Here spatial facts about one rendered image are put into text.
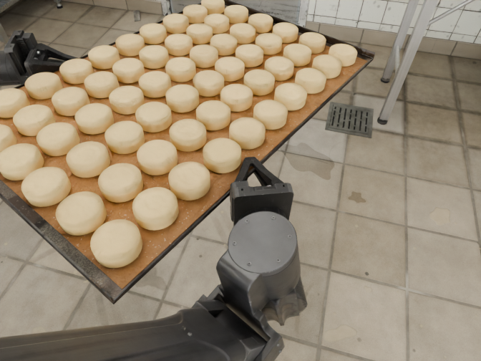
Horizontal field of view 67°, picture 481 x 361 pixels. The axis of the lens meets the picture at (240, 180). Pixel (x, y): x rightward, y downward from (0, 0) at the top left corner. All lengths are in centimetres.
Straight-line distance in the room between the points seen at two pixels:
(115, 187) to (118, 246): 8
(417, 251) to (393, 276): 17
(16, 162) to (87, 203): 12
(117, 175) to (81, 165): 5
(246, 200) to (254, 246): 10
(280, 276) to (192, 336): 8
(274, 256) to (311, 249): 128
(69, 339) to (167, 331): 8
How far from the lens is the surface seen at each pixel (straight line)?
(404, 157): 203
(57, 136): 53
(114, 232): 40
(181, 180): 43
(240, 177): 44
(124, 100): 57
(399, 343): 151
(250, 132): 49
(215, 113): 52
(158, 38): 74
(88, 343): 23
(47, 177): 48
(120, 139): 50
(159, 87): 59
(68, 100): 59
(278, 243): 30
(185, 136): 49
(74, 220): 43
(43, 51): 73
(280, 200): 40
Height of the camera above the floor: 135
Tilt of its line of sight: 51 degrees down
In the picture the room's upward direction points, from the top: straight up
